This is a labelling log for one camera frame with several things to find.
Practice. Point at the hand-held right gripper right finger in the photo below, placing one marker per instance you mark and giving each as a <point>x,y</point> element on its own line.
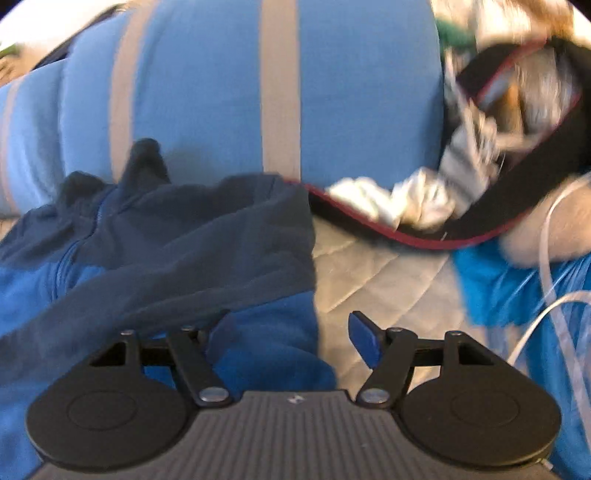
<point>364,339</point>

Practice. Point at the grey quilted bedspread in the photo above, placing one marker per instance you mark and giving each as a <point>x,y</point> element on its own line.
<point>369,272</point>

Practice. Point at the silver crinkled plastic bag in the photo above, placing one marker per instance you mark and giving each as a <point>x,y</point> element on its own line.
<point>545,92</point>

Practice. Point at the blue grey striped cushion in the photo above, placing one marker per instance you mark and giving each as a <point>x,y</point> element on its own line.
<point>32,147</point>
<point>351,92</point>

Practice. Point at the beige furry plush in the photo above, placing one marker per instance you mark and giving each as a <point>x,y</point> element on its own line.
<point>535,230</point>

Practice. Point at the black white striped cloth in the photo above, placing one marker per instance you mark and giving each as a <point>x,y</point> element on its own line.
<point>471,143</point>

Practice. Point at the green crumpled cloth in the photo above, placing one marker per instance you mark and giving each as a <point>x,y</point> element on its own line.
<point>455,34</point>

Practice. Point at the blue fleece jacket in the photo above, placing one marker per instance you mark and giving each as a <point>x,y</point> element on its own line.
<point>161,249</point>

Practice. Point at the white crumpled cloth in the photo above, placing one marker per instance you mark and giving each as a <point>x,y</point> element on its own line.
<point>392,198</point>

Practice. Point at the black bag with red trim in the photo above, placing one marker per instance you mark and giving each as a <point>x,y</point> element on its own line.
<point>508,203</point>

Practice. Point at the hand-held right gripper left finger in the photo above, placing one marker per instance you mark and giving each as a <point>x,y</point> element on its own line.
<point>194,364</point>

